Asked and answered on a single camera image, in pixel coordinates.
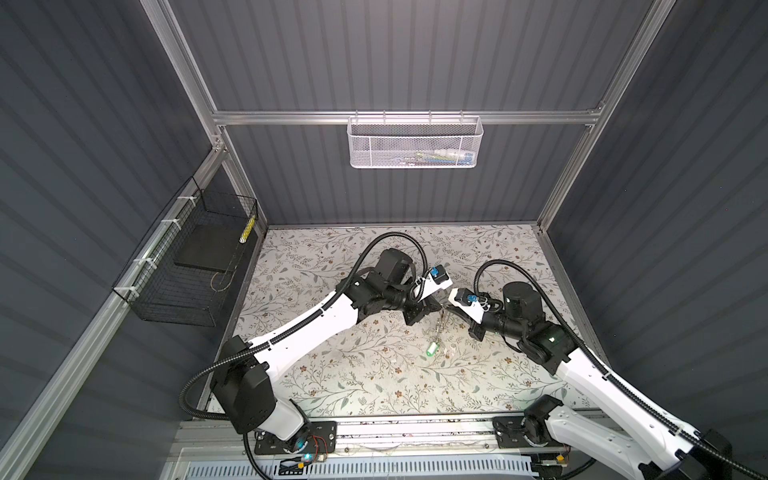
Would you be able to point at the yellow marker in basket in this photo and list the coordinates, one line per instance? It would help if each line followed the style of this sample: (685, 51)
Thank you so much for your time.
(247, 230)

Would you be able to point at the white ventilated cable duct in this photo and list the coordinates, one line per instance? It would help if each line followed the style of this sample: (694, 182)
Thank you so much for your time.
(413, 466)

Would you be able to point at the black wire basket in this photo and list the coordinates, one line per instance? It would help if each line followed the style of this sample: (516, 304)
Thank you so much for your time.
(159, 291)

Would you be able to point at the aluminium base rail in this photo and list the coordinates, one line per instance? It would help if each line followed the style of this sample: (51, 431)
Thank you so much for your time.
(371, 436)

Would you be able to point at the pens in white basket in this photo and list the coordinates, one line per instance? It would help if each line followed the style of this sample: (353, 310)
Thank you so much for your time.
(440, 157)

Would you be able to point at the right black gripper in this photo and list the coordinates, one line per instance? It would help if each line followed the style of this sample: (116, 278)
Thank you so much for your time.
(474, 330)

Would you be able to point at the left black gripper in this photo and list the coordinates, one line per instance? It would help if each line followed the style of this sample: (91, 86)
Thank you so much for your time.
(423, 307)

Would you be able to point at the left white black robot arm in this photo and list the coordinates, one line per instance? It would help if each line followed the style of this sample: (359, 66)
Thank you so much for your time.
(244, 387)

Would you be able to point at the floral table mat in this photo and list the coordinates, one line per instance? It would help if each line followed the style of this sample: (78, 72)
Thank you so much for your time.
(380, 367)

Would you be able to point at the white wire mesh basket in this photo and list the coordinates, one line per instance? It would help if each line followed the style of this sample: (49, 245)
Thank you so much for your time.
(373, 140)

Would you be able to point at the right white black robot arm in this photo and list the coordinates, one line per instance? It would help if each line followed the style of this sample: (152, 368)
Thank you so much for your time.
(651, 442)

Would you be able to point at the black pad in basket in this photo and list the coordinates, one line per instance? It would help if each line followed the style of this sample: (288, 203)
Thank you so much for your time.
(214, 248)

